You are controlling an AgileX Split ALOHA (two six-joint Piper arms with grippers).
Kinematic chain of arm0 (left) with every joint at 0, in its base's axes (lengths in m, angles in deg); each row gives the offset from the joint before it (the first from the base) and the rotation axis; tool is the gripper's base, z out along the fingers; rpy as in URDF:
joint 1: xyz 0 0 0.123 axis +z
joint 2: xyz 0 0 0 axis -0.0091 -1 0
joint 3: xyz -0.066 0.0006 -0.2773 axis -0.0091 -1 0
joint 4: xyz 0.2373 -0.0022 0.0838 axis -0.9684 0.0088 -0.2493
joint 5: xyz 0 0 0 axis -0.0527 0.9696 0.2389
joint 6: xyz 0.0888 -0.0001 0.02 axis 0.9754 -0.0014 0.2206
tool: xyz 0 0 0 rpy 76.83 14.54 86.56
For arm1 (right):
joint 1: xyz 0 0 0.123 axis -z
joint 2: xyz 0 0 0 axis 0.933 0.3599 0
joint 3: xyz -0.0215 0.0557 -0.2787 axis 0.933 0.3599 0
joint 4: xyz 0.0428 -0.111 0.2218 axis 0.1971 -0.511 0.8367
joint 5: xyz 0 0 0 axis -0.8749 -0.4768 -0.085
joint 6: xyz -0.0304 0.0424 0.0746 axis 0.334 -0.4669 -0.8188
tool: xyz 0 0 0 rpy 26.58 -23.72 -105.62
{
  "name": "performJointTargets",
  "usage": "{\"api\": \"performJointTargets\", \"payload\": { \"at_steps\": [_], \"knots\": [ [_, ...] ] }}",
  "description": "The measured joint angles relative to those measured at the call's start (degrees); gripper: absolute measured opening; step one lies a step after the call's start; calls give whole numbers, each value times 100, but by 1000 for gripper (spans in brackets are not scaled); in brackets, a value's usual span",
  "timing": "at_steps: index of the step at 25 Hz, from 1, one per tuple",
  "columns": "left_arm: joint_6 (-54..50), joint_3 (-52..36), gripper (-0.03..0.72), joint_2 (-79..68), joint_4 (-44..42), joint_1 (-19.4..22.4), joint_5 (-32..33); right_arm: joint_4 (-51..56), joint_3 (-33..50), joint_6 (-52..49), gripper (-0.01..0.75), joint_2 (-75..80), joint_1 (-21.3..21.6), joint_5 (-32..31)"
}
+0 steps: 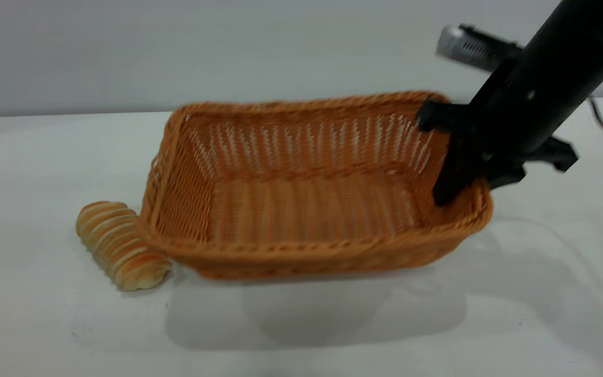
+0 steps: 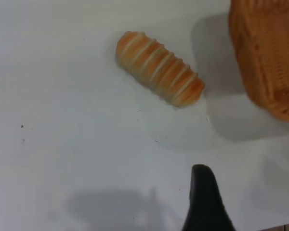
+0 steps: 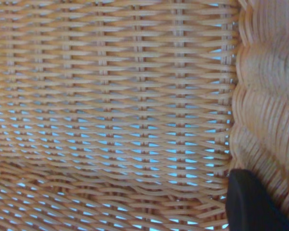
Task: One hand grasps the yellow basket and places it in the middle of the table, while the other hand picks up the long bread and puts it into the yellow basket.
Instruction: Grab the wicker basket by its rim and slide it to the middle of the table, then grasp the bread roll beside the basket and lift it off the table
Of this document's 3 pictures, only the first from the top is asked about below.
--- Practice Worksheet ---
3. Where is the orange woven wicker basket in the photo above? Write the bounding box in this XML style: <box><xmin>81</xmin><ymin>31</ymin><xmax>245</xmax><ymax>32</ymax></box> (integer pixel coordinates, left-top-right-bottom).
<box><xmin>138</xmin><ymin>91</ymin><xmax>493</xmax><ymax>281</ymax></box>

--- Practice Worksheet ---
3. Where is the ridged long bread roll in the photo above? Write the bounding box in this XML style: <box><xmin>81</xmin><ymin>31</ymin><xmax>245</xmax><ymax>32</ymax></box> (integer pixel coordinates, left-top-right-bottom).
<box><xmin>75</xmin><ymin>201</ymin><xmax>173</xmax><ymax>292</ymax></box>

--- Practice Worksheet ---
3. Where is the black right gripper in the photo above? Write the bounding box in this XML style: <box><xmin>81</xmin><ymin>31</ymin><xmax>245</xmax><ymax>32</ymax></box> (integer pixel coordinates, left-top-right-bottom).
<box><xmin>417</xmin><ymin>79</ymin><xmax>579</xmax><ymax>207</ymax></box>

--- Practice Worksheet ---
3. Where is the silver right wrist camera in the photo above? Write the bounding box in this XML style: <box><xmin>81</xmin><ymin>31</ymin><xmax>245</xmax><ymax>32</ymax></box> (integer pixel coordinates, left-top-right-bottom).
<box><xmin>436</xmin><ymin>24</ymin><xmax>523</xmax><ymax>73</ymax></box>

